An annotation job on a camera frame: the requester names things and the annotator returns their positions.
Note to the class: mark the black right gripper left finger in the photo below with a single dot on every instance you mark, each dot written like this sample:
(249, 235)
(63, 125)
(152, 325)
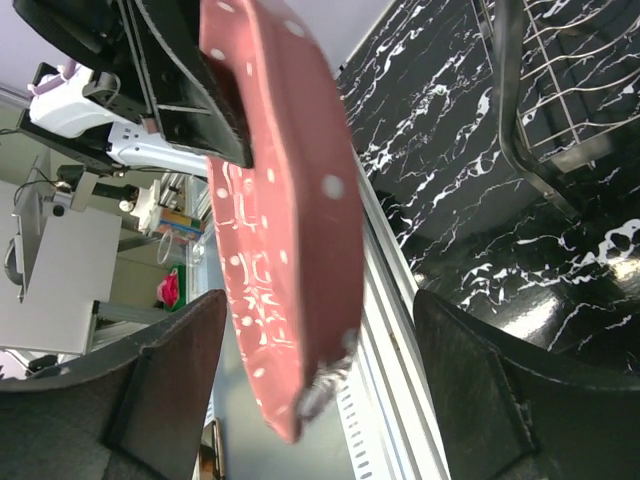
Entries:
(157, 431)

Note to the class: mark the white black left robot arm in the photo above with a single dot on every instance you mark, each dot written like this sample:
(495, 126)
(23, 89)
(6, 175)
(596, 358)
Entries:
(112, 149)

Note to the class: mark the pink dotted plate front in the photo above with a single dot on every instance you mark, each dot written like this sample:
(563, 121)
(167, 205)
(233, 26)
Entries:
(290, 227)

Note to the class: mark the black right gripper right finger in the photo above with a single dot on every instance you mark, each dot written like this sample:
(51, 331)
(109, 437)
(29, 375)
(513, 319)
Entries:
(483, 435)

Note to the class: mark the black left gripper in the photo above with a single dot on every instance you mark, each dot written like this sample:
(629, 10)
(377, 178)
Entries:
(190, 109)

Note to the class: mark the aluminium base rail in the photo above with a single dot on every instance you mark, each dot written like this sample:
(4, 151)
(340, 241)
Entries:
(388, 363)

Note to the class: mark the slotted cable duct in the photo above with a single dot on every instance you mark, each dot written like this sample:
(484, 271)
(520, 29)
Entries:
(354, 435)

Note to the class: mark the stainless steel dish rack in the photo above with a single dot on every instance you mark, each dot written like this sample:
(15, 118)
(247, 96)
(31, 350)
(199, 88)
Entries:
(565, 87)

